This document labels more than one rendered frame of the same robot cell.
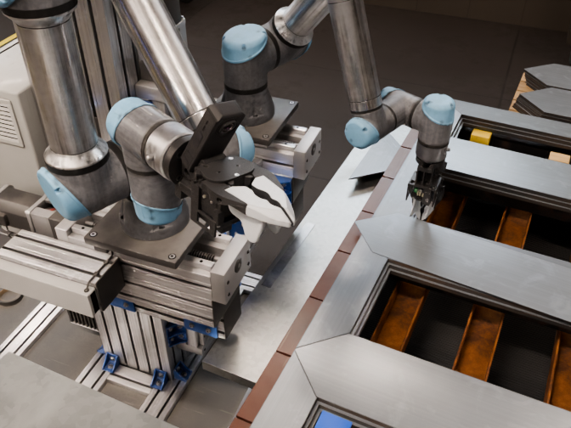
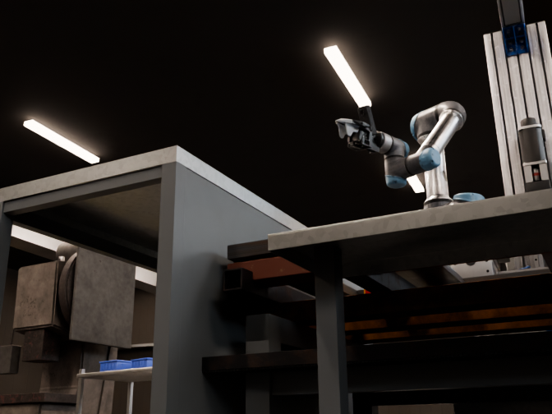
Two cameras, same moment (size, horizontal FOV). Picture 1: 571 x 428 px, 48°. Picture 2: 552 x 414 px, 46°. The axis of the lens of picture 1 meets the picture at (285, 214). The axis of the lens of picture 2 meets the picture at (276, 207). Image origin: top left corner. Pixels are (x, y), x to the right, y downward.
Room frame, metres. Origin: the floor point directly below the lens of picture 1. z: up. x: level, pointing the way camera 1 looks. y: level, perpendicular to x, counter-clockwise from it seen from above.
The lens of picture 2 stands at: (0.42, -2.07, 0.41)
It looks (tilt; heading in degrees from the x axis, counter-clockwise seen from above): 19 degrees up; 92
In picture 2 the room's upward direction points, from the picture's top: 1 degrees counter-clockwise
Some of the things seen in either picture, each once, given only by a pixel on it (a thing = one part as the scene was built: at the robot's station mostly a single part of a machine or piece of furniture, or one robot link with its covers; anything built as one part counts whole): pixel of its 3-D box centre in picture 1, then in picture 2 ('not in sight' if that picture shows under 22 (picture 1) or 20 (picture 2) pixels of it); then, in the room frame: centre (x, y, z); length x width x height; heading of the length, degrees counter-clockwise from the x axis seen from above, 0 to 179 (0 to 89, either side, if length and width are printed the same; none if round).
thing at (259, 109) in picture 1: (246, 96); not in sight; (1.54, 0.11, 1.09); 0.15 x 0.15 x 0.10
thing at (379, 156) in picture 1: (385, 157); not in sight; (1.82, -0.34, 0.70); 0.39 x 0.12 x 0.04; 155
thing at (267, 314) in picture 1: (339, 222); not in sight; (1.52, -0.17, 0.66); 1.30 x 0.20 x 0.03; 155
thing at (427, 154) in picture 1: (432, 149); not in sight; (1.30, -0.36, 1.08); 0.08 x 0.08 x 0.05
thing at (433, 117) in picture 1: (435, 120); not in sight; (1.30, -0.35, 1.16); 0.09 x 0.08 x 0.11; 48
